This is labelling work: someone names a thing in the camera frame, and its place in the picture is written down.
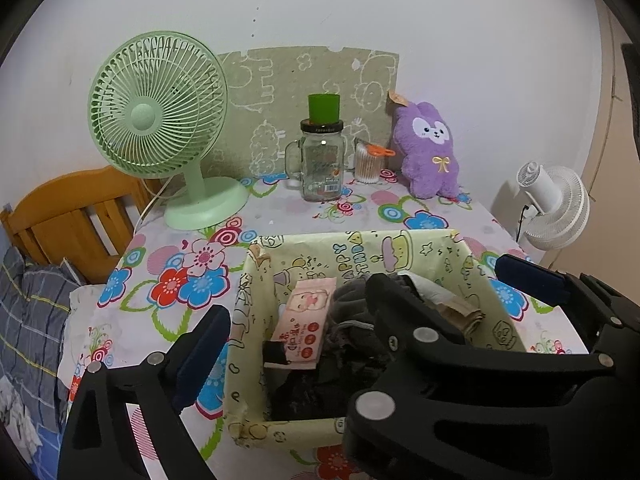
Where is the white standing fan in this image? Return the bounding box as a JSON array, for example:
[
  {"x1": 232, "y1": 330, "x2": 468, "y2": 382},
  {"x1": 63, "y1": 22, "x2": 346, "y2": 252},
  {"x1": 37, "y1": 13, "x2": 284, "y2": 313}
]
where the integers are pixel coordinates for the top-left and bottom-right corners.
[{"x1": 516, "y1": 160, "x2": 590, "y2": 252}]

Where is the wooden bed headboard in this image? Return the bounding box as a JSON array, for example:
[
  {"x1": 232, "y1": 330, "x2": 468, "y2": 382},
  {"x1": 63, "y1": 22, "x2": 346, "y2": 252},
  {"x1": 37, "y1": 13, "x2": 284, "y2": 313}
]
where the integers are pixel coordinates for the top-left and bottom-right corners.
[{"x1": 1, "y1": 166, "x2": 160, "y2": 284}]

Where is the cotton swab container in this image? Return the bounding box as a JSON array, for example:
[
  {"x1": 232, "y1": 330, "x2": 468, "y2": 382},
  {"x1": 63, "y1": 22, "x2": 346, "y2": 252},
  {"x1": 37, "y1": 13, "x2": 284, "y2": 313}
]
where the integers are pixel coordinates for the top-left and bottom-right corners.
[{"x1": 354, "y1": 139, "x2": 396, "y2": 184}]

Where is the green desk fan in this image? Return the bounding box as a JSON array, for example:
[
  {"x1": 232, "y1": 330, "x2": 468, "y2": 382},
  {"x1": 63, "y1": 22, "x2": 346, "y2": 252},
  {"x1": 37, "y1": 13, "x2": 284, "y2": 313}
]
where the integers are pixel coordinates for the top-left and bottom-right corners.
[{"x1": 88, "y1": 30, "x2": 248, "y2": 231}]

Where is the glass mason jar mug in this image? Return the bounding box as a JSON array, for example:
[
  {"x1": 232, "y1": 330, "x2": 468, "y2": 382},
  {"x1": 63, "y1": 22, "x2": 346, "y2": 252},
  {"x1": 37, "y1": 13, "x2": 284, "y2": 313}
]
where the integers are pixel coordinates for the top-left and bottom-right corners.
[{"x1": 284, "y1": 119, "x2": 346, "y2": 203}]

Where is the beige door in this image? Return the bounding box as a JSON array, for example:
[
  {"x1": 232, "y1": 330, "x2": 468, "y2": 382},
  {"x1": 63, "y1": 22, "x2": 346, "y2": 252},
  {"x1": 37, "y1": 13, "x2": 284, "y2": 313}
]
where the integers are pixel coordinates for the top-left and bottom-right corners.
[{"x1": 542, "y1": 0, "x2": 639, "y2": 297}]

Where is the pink tissue pack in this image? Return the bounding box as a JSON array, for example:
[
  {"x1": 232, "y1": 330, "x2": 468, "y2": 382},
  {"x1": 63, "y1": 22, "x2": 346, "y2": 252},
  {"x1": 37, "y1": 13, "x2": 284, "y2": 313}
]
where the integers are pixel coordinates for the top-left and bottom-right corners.
[{"x1": 262, "y1": 278, "x2": 336, "y2": 370}]

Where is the floral tablecloth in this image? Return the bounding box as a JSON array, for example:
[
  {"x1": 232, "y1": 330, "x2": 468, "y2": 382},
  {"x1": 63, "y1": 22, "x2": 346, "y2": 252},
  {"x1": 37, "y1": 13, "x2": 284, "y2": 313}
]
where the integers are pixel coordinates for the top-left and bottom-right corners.
[{"x1": 56, "y1": 171, "x2": 589, "y2": 480}]

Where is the dark grey knit cloth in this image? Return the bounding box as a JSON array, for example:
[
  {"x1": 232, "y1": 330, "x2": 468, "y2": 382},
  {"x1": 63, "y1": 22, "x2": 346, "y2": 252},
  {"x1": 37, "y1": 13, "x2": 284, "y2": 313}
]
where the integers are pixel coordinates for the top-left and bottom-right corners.
[{"x1": 323, "y1": 278, "x2": 390, "y2": 365}]

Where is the green cartoon puzzle board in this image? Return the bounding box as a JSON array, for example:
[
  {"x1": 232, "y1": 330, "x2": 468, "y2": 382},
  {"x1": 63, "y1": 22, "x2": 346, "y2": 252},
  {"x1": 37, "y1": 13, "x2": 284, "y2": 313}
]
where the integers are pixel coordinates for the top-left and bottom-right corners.
[{"x1": 201, "y1": 46, "x2": 399, "y2": 178}]

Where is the green plastic cup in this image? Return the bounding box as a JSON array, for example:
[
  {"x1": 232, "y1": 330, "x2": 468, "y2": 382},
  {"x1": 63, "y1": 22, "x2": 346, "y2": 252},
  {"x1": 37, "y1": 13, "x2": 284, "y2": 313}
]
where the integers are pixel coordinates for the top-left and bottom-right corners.
[{"x1": 308, "y1": 93, "x2": 341, "y2": 125}]

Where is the white pillow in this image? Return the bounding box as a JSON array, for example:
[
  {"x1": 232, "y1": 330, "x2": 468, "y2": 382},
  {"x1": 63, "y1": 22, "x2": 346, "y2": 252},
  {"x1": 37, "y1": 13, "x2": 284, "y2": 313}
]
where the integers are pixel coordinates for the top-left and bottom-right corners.
[{"x1": 58, "y1": 284, "x2": 104, "y2": 389}]

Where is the yellow cartoon fabric basket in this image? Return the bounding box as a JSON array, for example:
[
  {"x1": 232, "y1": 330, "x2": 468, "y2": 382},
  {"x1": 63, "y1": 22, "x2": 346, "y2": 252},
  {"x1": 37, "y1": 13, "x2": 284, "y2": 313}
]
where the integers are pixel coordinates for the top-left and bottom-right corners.
[{"x1": 224, "y1": 229, "x2": 524, "y2": 450}]

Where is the grey plaid pillow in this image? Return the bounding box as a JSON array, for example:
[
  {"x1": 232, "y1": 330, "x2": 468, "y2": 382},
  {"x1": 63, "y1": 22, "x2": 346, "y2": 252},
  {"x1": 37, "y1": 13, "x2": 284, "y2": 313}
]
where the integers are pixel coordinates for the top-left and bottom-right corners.
[{"x1": 1, "y1": 246, "x2": 84, "y2": 412}]

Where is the white crumpled cloth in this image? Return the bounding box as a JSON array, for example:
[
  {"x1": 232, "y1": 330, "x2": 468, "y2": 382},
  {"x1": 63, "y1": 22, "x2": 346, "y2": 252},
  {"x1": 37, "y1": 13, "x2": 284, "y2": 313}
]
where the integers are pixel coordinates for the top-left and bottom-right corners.
[{"x1": 0, "y1": 376, "x2": 41, "y2": 465}]

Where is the purple plush bunny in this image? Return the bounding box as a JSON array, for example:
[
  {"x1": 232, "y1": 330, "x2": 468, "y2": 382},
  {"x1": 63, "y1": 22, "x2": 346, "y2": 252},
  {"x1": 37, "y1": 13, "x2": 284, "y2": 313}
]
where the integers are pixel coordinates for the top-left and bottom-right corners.
[{"x1": 388, "y1": 91, "x2": 460, "y2": 200}]

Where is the brown cloth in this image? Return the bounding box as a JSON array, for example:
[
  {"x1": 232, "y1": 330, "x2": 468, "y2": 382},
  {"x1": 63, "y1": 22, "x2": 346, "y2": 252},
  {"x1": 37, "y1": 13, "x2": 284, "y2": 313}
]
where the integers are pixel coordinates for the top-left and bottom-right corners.
[{"x1": 431, "y1": 294, "x2": 485, "y2": 340}]

